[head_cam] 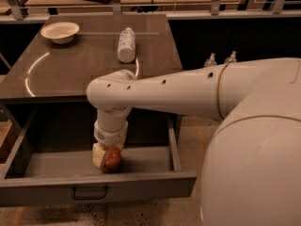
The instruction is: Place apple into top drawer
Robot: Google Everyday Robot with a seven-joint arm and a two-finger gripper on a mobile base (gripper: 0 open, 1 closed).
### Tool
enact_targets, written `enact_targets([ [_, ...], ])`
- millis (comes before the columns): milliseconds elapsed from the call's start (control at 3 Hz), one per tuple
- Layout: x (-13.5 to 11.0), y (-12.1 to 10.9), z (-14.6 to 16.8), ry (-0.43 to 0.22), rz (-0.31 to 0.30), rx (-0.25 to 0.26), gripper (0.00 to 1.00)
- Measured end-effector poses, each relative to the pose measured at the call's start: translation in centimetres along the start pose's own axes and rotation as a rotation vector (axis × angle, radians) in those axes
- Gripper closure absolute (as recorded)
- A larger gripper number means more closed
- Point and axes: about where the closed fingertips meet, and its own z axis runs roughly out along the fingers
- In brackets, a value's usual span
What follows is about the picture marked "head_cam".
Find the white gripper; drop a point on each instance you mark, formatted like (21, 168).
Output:
(110, 137)

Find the red apple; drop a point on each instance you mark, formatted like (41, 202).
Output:
(112, 159)

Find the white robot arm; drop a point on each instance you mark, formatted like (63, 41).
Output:
(251, 174)

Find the open grey top drawer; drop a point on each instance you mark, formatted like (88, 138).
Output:
(43, 168)

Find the grey drawer cabinet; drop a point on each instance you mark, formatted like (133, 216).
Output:
(58, 74)

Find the white plastic bottle lying down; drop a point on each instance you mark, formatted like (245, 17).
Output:
(126, 48)

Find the white bowl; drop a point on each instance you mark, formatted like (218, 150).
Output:
(60, 33)

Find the left clear sanitizer bottle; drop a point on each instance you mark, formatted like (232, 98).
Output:
(210, 61)

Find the clear sanitizer bottle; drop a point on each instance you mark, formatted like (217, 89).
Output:
(232, 58)
(210, 61)

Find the right clear sanitizer bottle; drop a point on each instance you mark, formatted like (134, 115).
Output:
(232, 58)

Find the black drawer handle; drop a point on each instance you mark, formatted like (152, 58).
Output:
(89, 193)

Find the grey metal railing frame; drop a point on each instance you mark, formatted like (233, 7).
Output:
(15, 10)

